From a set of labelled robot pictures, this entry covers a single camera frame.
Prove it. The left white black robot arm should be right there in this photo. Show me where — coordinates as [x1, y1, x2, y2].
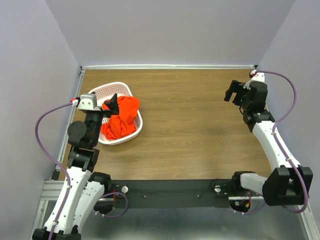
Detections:
[32, 93, 120, 240]

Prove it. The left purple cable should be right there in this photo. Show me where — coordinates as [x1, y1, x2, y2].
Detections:
[34, 101, 78, 240]

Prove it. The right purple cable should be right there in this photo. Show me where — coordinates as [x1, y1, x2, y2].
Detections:
[257, 70, 311, 214]

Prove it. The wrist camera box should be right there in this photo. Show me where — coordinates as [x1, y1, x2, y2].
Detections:
[243, 69, 265, 89]
[77, 93, 100, 111]

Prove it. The aluminium frame rail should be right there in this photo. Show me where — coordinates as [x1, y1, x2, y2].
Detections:
[29, 65, 86, 240]

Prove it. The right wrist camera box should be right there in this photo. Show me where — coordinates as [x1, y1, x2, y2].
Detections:
[243, 69, 265, 89]

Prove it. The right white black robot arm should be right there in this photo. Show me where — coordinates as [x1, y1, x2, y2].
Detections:
[224, 80, 313, 206]

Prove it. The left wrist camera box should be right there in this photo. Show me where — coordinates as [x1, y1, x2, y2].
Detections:
[77, 93, 100, 111]

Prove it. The purple cable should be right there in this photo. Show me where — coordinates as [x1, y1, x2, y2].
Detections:
[257, 70, 311, 214]
[34, 101, 78, 240]

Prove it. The orange t shirt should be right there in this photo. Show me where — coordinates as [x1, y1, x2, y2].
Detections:
[100, 96, 140, 141]

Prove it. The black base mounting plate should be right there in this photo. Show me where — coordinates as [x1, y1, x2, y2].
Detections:
[82, 178, 261, 210]

